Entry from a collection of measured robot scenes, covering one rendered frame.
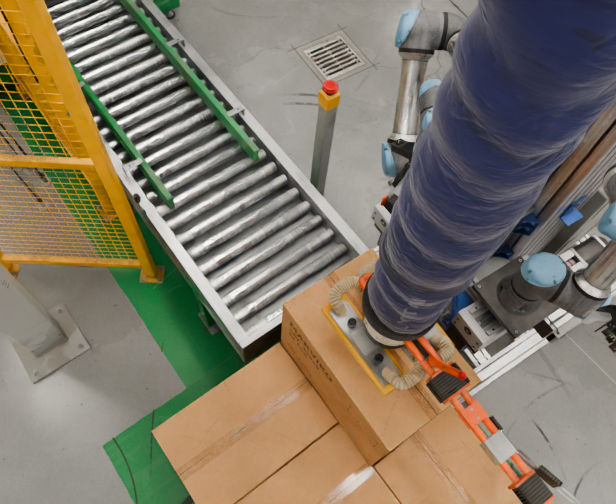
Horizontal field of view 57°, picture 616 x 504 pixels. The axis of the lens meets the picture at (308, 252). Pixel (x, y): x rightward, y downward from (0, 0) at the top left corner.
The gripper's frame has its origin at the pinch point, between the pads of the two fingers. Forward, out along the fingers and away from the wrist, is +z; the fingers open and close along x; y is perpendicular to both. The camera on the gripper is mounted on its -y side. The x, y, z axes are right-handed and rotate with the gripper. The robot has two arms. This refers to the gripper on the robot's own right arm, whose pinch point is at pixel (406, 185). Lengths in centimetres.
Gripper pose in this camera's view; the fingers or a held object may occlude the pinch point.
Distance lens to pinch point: 184.9
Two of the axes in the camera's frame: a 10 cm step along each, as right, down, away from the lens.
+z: -0.6, 4.5, 8.9
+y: 5.7, 7.5, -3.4
